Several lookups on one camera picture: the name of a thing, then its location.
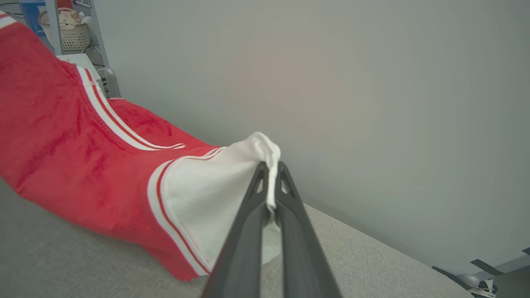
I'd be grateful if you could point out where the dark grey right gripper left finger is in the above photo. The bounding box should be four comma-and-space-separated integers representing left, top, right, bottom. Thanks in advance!
202, 161, 270, 298

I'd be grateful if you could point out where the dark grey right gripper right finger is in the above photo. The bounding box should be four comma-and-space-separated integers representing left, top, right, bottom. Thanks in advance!
275, 161, 342, 298

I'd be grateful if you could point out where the red white jersey garment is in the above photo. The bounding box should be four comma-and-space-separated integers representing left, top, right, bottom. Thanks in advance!
0, 12, 281, 282

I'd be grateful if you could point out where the black floor tape strip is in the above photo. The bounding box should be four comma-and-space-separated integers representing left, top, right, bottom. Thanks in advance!
470, 259, 504, 276
432, 266, 473, 291

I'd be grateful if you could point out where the grey rounded furniture foot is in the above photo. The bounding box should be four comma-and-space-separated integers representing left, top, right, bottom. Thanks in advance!
458, 273, 482, 288

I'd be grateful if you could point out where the white perforated laundry basket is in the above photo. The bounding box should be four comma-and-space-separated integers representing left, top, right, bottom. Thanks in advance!
38, 10, 91, 51

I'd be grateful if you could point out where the blue cardboard box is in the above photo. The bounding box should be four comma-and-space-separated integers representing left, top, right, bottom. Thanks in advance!
19, 0, 48, 37

